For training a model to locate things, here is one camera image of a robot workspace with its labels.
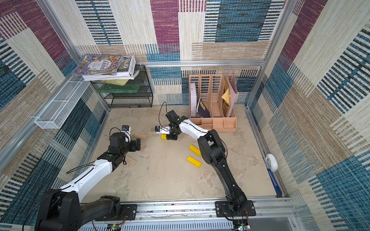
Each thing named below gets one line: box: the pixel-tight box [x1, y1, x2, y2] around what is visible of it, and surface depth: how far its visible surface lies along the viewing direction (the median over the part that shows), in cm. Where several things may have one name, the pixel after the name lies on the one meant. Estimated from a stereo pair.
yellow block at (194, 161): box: [186, 155, 202, 168], surface depth 91 cm
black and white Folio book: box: [81, 55, 140, 82], surface depth 83 cm
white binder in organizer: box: [189, 82, 197, 118], surface depth 104 cm
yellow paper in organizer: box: [221, 87, 230, 106], surface depth 93 cm
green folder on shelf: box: [96, 82, 142, 94], surface depth 96 cm
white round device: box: [264, 153, 279, 173], surface depth 88 cm
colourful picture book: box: [72, 54, 124, 76], surface depth 83 cm
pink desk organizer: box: [188, 73, 239, 133], surface depth 105 cm
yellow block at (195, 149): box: [188, 144, 201, 157], surface depth 97 cm
